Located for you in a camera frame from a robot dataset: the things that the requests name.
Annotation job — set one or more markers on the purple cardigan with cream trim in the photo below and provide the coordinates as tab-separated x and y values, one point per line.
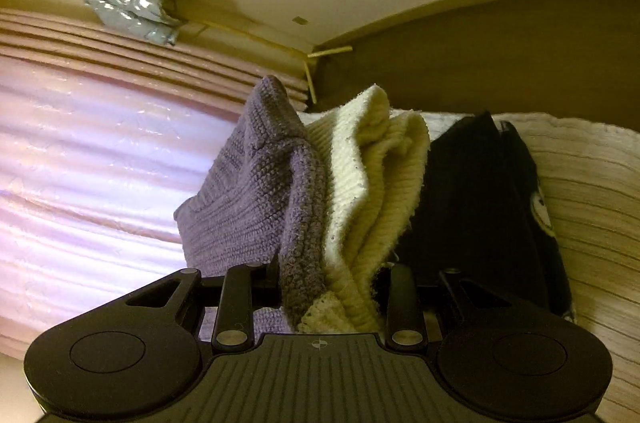
280	183

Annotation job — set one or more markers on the black garment with white print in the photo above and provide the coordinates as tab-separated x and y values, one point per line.
475	203

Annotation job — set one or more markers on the bed with striped grey bedspread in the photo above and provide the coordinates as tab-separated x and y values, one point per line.
590	203

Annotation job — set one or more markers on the pink curtain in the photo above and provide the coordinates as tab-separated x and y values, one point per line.
100	153

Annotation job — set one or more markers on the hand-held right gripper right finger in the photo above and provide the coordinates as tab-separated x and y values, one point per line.
402	298

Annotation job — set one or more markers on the silver foil bag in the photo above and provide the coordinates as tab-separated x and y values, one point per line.
130	3

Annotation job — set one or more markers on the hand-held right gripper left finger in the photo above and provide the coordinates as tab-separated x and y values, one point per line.
265	290

